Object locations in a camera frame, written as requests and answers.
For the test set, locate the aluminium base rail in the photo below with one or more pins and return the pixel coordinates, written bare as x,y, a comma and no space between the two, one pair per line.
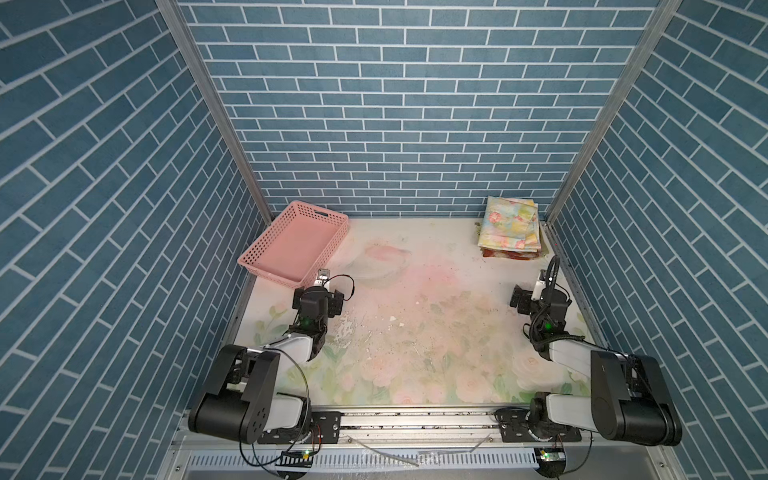
458,442

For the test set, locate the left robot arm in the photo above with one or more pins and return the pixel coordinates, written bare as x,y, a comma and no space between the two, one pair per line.
239,400

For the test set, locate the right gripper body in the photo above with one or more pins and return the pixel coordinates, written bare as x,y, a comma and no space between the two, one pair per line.
528,306

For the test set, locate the red patterned skirt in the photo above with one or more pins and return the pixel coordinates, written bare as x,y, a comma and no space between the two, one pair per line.
513,255

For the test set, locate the pink perforated plastic basket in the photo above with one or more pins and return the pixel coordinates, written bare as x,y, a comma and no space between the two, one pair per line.
299,242

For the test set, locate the pastel floral skirt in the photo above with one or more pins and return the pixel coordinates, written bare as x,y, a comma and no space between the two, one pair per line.
510,225

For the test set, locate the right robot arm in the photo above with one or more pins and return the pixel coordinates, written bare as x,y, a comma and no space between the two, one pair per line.
628,398

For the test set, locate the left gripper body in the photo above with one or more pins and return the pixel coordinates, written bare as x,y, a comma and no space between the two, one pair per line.
332,306

